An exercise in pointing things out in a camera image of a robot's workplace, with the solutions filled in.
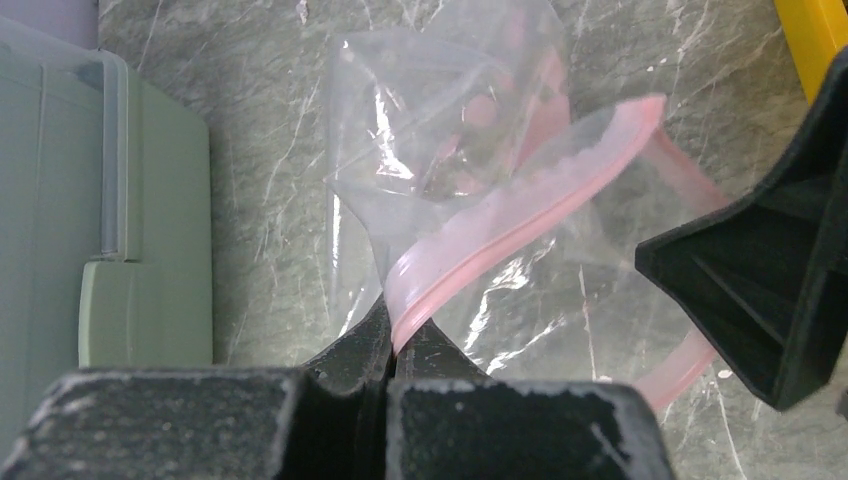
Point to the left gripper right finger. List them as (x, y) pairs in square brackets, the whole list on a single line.
[(446, 419)]

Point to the yellow plastic tray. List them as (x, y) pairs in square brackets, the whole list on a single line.
[(815, 31)]

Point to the clear plastic storage box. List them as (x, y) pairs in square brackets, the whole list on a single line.
[(106, 255)]

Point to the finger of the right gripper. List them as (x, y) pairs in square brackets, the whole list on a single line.
[(765, 279)]

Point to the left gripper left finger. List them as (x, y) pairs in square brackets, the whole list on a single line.
[(319, 420)]

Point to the clear zip top bag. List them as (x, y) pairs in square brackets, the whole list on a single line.
[(465, 193)]

